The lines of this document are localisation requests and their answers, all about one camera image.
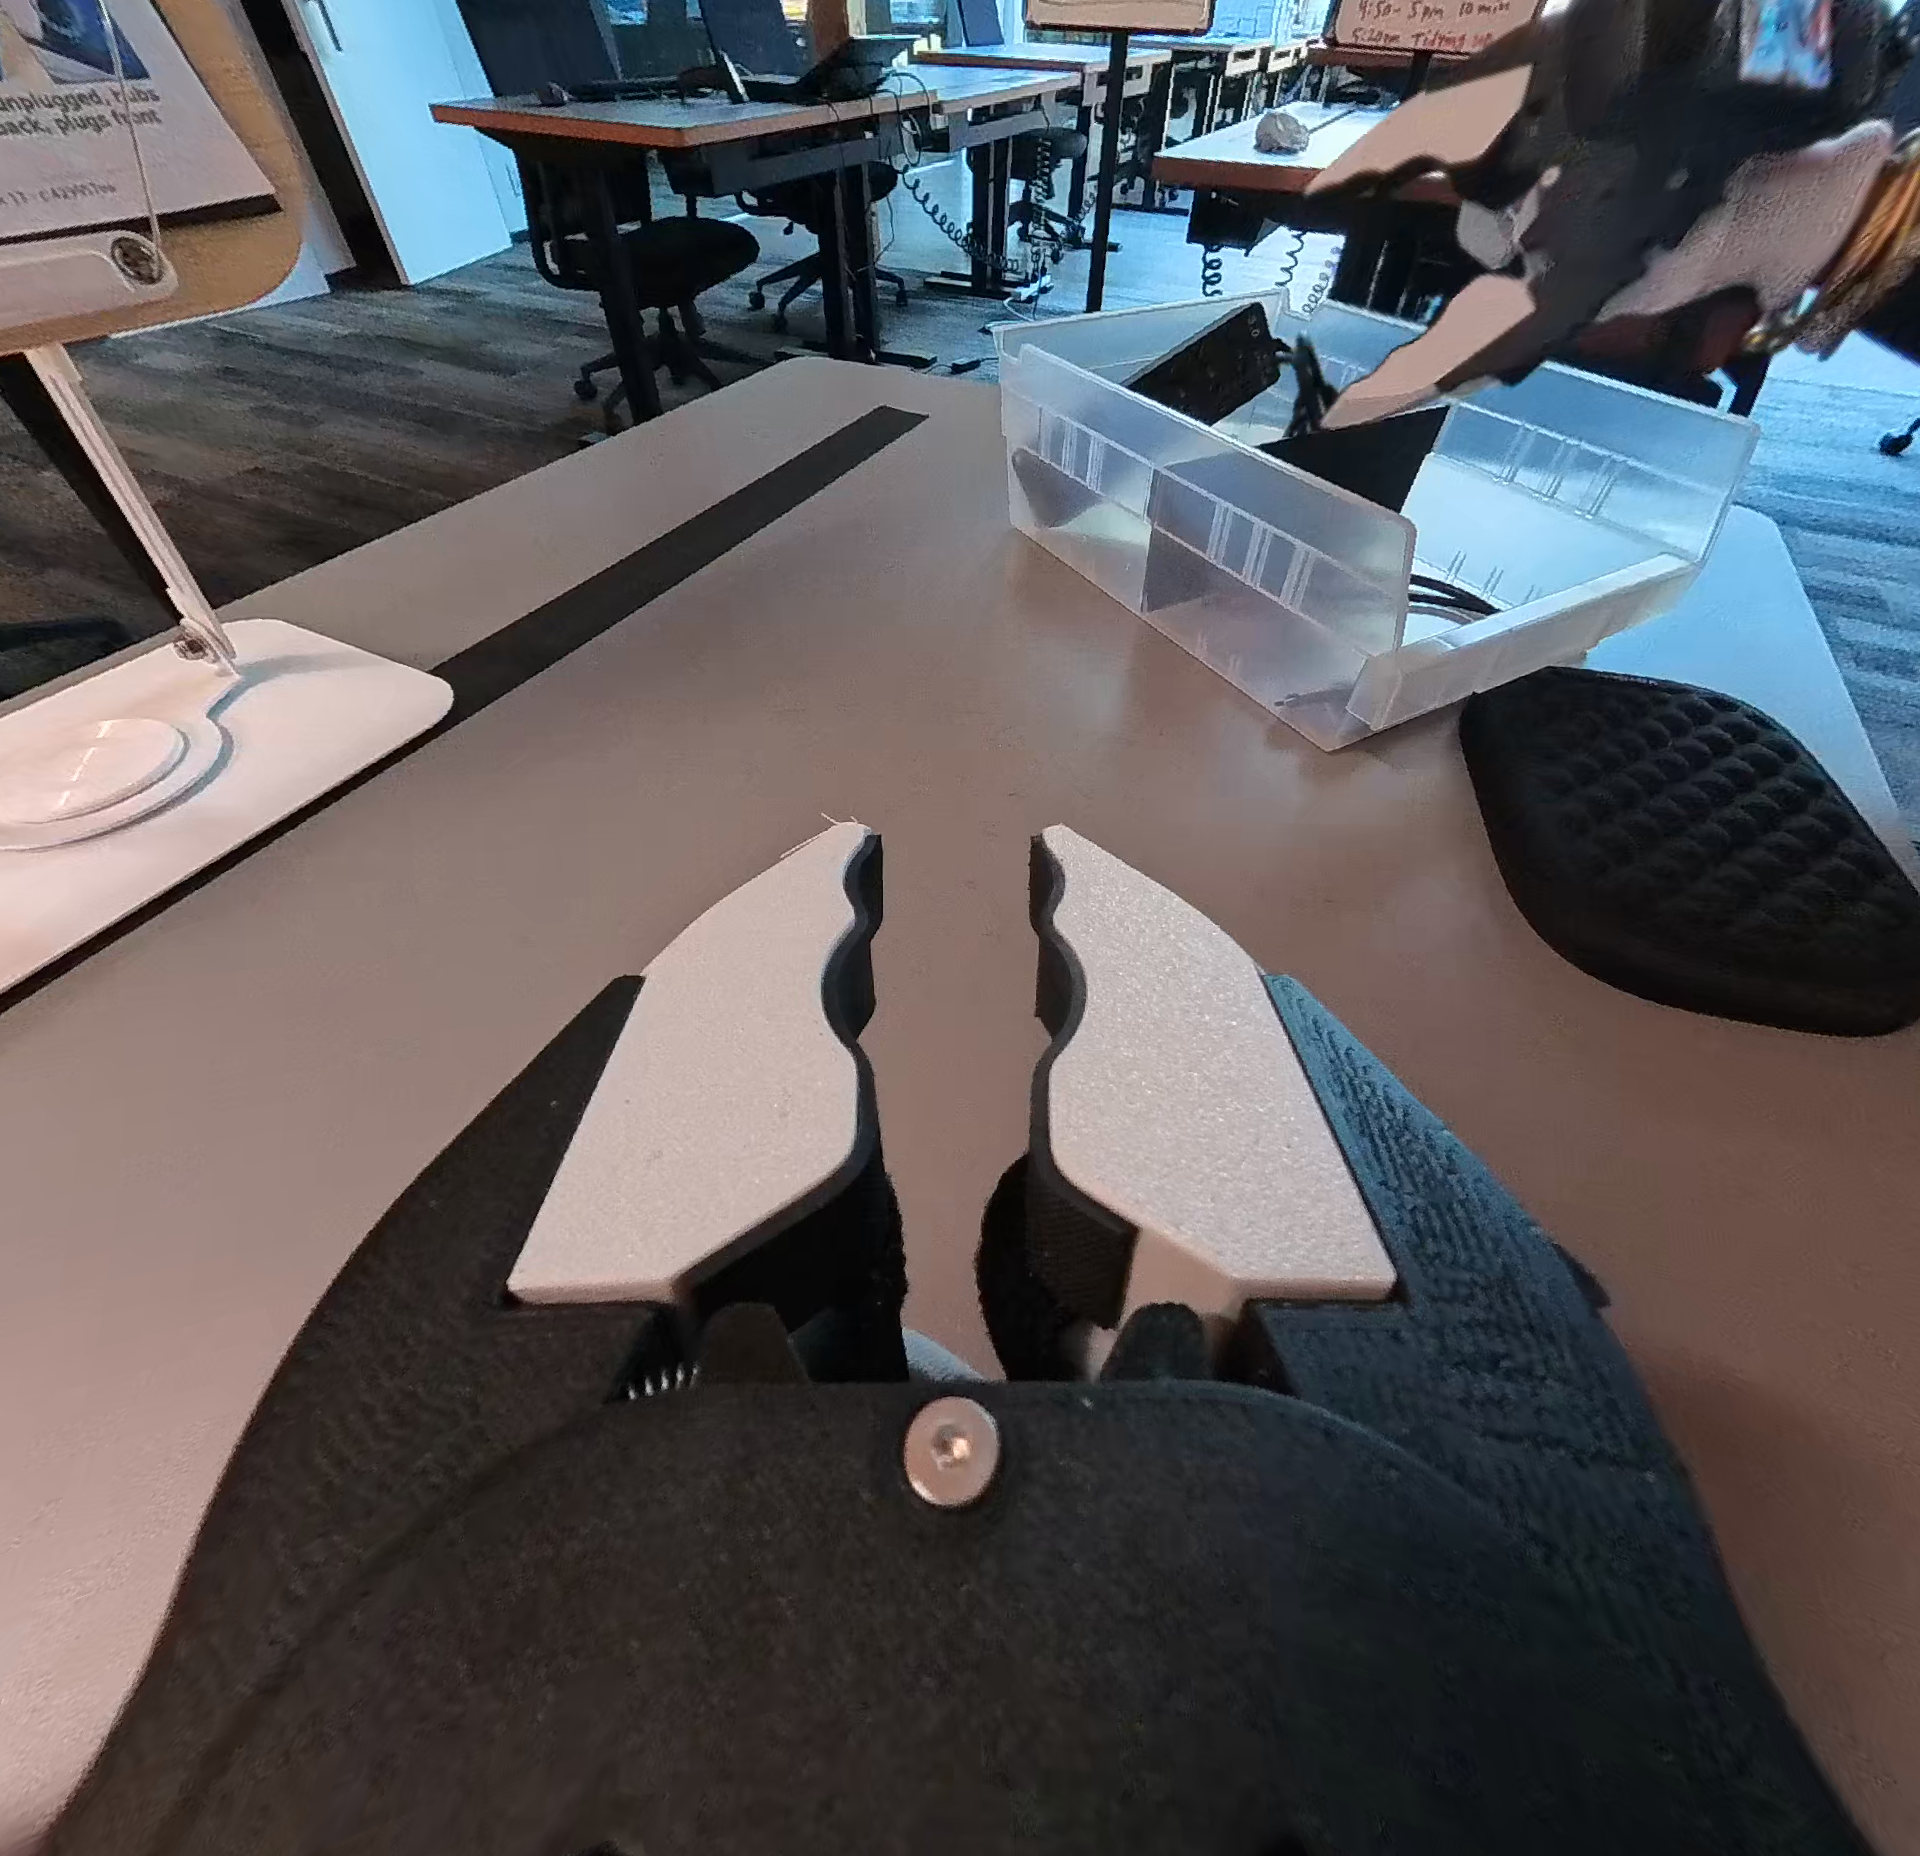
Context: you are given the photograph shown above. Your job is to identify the black mesh wrist rest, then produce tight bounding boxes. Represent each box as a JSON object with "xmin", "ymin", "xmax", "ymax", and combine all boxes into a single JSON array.
[{"xmin": 1459, "ymin": 666, "xmax": 1920, "ymax": 1042}]

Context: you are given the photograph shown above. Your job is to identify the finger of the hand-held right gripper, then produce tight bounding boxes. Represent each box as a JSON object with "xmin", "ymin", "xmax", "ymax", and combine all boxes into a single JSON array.
[
  {"xmin": 1302, "ymin": 60, "xmax": 1543, "ymax": 212},
  {"xmin": 1324, "ymin": 268, "xmax": 1545, "ymax": 436}
]

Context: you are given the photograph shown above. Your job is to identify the black office chair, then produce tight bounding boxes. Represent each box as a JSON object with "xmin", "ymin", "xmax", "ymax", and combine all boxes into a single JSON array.
[
  {"xmin": 685, "ymin": 0, "xmax": 913, "ymax": 341},
  {"xmin": 440, "ymin": 0, "xmax": 764, "ymax": 404}
]

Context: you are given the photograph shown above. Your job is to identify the wooden office desk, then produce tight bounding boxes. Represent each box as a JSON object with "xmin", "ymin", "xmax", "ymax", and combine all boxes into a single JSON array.
[
  {"xmin": 431, "ymin": 41, "xmax": 1085, "ymax": 434},
  {"xmin": 1151, "ymin": 95, "xmax": 1486, "ymax": 312}
]

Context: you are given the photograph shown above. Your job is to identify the person's right hand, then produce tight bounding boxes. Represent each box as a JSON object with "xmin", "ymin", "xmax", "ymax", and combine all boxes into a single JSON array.
[{"xmin": 1611, "ymin": 117, "xmax": 1903, "ymax": 328}]

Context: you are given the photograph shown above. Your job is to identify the instruction sheet on board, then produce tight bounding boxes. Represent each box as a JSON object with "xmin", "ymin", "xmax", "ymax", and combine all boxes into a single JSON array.
[{"xmin": 0, "ymin": 0, "xmax": 311, "ymax": 363}]

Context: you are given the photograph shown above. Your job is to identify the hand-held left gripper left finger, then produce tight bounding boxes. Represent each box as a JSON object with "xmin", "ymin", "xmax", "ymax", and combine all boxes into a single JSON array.
[{"xmin": 505, "ymin": 819, "xmax": 892, "ymax": 1309}]

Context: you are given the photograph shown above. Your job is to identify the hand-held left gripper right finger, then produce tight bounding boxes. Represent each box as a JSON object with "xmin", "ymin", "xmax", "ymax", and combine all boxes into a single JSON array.
[{"xmin": 1029, "ymin": 819, "xmax": 1403, "ymax": 1362}]

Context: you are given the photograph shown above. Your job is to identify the clear plastic bin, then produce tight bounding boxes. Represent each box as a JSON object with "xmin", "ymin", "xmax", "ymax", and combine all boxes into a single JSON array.
[{"xmin": 991, "ymin": 285, "xmax": 1764, "ymax": 758}]

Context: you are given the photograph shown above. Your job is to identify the black bin divider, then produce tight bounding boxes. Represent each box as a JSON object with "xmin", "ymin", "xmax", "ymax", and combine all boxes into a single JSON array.
[{"xmin": 1252, "ymin": 404, "xmax": 1455, "ymax": 519}]

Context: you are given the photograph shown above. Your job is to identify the gold wrist bangles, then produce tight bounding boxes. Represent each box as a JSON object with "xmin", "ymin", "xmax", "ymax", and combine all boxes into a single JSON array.
[{"xmin": 1746, "ymin": 132, "xmax": 1920, "ymax": 363}]

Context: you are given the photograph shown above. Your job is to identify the white board stand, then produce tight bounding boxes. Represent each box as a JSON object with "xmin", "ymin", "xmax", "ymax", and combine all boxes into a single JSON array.
[{"xmin": 0, "ymin": 338, "xmax": 459, "ymax": 1002}]

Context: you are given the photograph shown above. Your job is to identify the long black usb hub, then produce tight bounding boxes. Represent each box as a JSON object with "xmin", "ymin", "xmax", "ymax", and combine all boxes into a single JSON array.
[{"xmin": 1121, "ymin": 299, "xmax": 1298, "ymax": 420}]

